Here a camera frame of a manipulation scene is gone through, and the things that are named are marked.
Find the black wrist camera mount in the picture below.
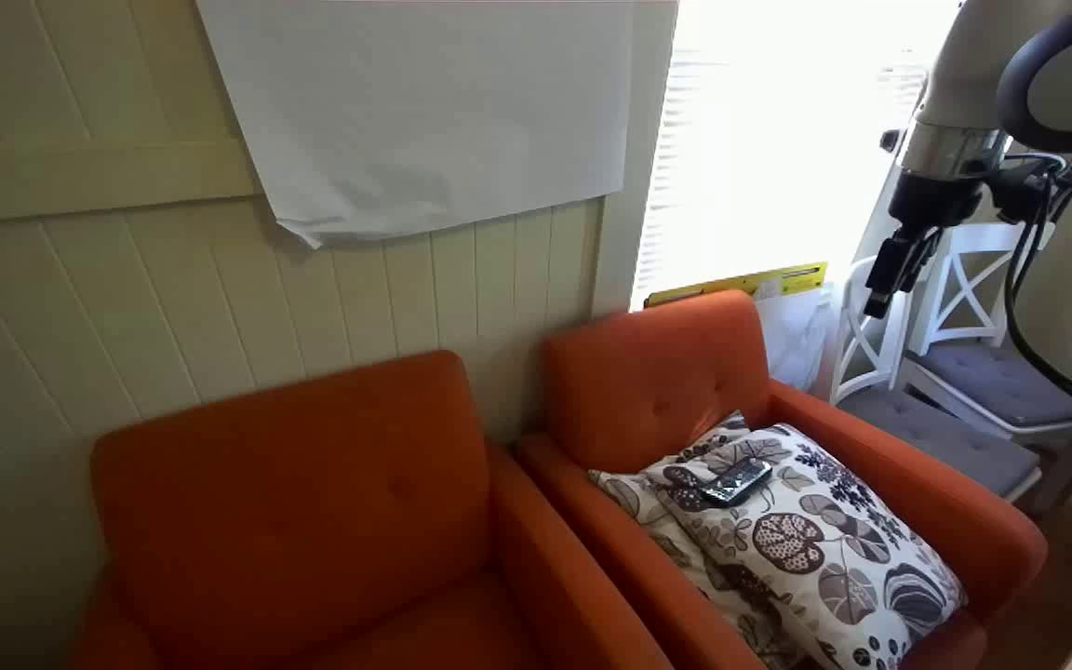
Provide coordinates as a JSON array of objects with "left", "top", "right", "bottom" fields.
[{"left": 978, "top": 132, "right": 1072, "bottom": 232}]

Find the black remote controller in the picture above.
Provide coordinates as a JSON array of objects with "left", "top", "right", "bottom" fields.
[{"left": 695, "top": 454, "right": 779, "bottom": 509}]

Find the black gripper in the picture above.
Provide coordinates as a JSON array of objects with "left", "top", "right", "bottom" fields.
[{"left": 863, "top": 172, "right": 988, "bottom": 322}]

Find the white cloth sheet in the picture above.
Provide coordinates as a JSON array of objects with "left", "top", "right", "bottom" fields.
[{"left": 193, "top": 0, "right": 639, "bottom": 253}]

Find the large leaf print pillow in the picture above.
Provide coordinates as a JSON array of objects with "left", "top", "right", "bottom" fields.
[{"left": 644, "top": 416, "right": 973, "bottom": 670}]

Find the black ring light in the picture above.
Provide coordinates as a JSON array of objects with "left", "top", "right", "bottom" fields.
[{"left": 999, "top": 0, "right": 1072, "bottom": 157}]

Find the white stool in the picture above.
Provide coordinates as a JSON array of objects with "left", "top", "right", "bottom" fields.
[{"left": 827, "top": 253, "right": 1049, "bottom": 502}]

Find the clear plastic bag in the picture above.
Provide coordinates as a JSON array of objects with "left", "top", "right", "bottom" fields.
[{"left": 755, "top": 288, "right": 840, "bottom": 400}]

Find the orange armchair without pillows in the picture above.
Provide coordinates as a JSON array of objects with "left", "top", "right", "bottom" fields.
[{"left": 68, "top": 347, "right": 678, "bottom": 670}]

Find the white window blind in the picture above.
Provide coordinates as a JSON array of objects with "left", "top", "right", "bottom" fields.
[{"left": 631, "top": 0, "right": 966, "bottom": 308}]

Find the grey seat cushion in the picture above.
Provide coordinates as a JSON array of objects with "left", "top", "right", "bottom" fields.
[
  {"left": 912, "top": 338, "right": 1072, "bottom": 432},
  {"left": 837, "top": 389, "right": 1041, "bottom": 499}
]

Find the white wooden chair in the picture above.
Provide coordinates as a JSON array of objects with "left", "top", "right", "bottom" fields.
[{"left": 902, "top": 220, "right": 1072, "bottom": 441}]

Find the black cable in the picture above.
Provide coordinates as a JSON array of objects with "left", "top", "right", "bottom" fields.
[{"left": 1003, "top": 184, "right": 1072, "bottom": 432}]

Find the small leaf print pillow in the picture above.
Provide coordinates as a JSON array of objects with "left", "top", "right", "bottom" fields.
[{"left": 590, "top": 462, "right": 812, "bottom": 670}]

